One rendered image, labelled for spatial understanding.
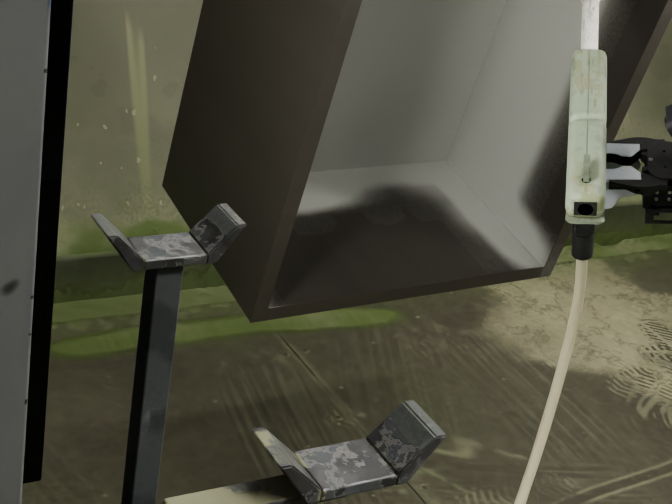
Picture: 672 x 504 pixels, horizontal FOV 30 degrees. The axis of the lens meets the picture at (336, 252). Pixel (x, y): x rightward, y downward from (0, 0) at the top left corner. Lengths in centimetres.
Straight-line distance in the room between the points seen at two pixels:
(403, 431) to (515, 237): 176
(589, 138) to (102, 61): 139
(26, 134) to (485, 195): 142
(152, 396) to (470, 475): 171
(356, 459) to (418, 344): 223
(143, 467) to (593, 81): 109
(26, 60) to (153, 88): 177
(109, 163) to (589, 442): 115
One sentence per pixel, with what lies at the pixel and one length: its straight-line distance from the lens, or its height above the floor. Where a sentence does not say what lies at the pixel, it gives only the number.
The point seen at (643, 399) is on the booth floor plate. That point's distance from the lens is 279.
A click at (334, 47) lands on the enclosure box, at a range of 164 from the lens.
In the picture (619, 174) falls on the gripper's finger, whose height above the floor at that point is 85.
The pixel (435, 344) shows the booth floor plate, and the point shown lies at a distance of 278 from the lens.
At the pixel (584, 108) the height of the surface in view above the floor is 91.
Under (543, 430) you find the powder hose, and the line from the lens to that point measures 187.
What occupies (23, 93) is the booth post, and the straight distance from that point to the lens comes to 103.
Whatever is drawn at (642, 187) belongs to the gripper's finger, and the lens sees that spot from 162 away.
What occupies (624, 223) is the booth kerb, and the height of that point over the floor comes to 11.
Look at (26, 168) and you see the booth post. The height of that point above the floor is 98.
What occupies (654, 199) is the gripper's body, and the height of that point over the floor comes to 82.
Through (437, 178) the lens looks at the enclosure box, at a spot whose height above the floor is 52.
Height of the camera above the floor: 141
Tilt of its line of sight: 26 degrees down
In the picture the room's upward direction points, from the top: 10 degrees clockwise
